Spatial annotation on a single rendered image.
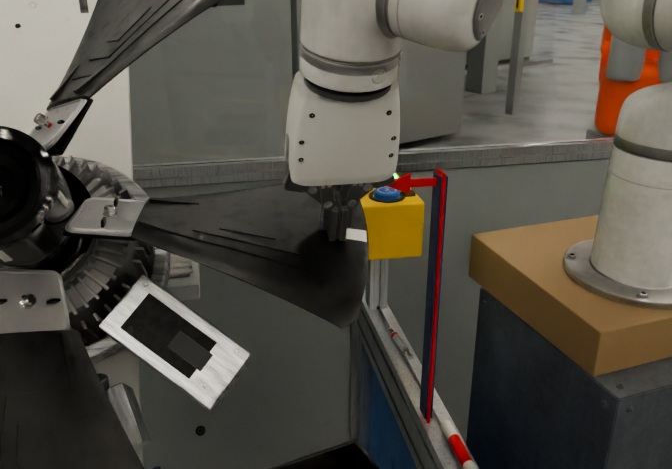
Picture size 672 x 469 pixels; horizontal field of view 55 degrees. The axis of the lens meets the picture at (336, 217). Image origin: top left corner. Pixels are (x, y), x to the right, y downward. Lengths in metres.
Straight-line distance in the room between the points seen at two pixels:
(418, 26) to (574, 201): 1.26
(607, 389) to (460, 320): 0.88
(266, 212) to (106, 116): 0.37
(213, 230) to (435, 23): 0.30
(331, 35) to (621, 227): 0.54
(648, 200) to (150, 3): 0.64
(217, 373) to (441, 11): 0.45
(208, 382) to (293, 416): 1.03
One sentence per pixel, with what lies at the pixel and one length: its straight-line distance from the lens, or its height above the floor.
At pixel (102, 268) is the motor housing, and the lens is 0.78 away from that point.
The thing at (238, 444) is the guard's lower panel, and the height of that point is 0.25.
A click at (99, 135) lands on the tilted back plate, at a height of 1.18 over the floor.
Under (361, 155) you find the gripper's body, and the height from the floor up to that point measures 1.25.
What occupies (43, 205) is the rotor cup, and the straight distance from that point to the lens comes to 0.63.
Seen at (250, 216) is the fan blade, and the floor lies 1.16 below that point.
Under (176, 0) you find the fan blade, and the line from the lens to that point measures 0.76.
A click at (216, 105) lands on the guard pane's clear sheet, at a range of 1.39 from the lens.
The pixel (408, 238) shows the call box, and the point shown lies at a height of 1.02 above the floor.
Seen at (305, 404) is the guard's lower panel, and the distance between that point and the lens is 1.73.
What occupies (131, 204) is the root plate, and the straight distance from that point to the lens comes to 0.71.
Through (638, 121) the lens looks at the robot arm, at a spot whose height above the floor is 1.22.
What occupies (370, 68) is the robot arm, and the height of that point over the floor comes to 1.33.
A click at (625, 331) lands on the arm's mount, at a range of 0.88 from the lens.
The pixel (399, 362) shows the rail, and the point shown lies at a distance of 0.98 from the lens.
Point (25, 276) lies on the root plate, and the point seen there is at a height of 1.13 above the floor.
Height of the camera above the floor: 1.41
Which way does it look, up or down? 22 degrees down
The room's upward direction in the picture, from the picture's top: straight up
